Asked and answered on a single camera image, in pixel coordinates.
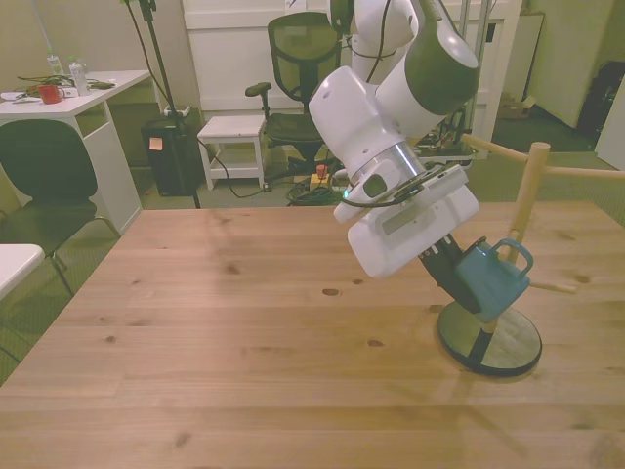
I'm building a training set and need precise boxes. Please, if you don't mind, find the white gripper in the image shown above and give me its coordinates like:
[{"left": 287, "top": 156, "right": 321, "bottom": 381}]
[{"left": 347, "top": 187, "right": 481, "bottom": 316}]

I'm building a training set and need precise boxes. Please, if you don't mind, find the teal enamel mug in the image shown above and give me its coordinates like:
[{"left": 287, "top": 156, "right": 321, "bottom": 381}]
[{"left": 453, "top": 236, "right": 535, "bottom": 324}]

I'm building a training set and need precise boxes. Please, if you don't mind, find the wooden mug tree black base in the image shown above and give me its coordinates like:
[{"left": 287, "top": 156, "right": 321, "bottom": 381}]
[{"left": 436, "top": 133, "right": 625, "bottom": 379}]

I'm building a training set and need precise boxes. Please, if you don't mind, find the red mug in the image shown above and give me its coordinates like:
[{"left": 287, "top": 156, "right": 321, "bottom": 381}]
[{"left": 37, "top": 83, "right": 66, "bottom": 106}]

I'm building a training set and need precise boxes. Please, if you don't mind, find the yellow emergency stop button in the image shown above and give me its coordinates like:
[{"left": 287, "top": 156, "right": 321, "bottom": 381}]
[{"left": 309, "top": 164, "right": 339, "bottom": 192}]

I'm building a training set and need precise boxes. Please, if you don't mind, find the cardboard box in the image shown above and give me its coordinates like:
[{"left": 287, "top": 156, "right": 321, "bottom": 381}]
[{"left": 497, "top": 92, "right": 539, "bottom": 121}]

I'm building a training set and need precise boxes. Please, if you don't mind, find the black bag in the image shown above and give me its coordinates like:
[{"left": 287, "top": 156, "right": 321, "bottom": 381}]
[{"left": 575, "top": 60, "right": 625, "bottom": 144}]

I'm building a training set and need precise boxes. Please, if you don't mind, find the small white stool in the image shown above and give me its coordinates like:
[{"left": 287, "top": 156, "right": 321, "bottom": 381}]
[{"left": 196, "top": 114, "right": 270, "bottom": 192}]

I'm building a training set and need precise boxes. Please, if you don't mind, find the black mesh office chair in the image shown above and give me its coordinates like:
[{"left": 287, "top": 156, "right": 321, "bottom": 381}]
[{"left": 244, "top": 11, "right": 344, "bottom": 192}]

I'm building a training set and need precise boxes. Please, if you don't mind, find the black box with orange note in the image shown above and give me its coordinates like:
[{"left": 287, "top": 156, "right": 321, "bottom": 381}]
[{"left": 141, "top": 118, "right": 204, "bottom": 198}]

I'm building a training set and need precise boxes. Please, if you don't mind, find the black tripod stand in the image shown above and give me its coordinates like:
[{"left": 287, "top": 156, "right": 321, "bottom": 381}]
[{"left": 120, "top": 0, "right": 202, "bottom": 210}]

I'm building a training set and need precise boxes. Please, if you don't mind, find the white desk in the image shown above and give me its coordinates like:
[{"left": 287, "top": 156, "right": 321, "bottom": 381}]
[{"left": 0, "top": 69, "right": 153, "bottom": 232}]

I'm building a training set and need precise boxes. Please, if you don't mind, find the clear plastic bottle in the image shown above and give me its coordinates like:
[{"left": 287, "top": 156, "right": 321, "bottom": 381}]
[{"left": 67, "top": 55, "right": 92, "bottom": 98}]

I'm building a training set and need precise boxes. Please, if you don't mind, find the black plastic chair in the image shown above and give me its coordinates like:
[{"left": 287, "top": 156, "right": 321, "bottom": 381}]
[{"left": 0, "top": 118, "right": 124, "bottom": 300}]

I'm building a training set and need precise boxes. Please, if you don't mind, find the white round-cornered table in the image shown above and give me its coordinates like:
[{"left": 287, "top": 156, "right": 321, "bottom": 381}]
[{"left": 0, "top": 242, "right": 46, "bottom": 300}]

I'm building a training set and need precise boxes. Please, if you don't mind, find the plastic bottle green label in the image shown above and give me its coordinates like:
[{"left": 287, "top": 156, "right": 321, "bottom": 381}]
[{"left": 45, "top": 47, "right": 65, "bottom": 78}]

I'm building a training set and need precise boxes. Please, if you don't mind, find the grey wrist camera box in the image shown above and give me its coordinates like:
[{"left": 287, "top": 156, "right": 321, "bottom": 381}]
[{"left": 390, "top": 163, "right": 471, "bottom": 202}]

